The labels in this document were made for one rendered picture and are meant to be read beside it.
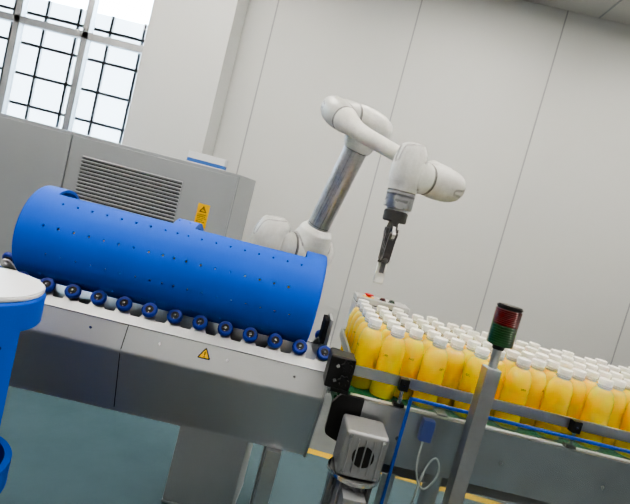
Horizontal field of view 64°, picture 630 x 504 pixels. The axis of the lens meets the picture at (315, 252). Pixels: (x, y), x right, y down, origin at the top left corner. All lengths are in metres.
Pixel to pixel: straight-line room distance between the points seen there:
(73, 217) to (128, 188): 1.78
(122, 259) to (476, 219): 3.39
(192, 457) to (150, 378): 0.82
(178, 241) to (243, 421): 0.57
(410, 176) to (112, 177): 2.23
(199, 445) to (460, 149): 3.15
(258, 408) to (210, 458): 0.79
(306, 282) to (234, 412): 0.45
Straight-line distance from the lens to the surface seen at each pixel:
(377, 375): 1.45
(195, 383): 1.56
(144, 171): 3.31
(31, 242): 1.61
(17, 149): 3.72
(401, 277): 4.37
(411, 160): 1.57
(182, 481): 2.41
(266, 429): 1.62
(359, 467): 1.37
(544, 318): 4.68
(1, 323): 1.22
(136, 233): 1.52
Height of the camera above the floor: 1.37
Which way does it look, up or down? 5 degrees down
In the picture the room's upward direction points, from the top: 15 degrees clockwise
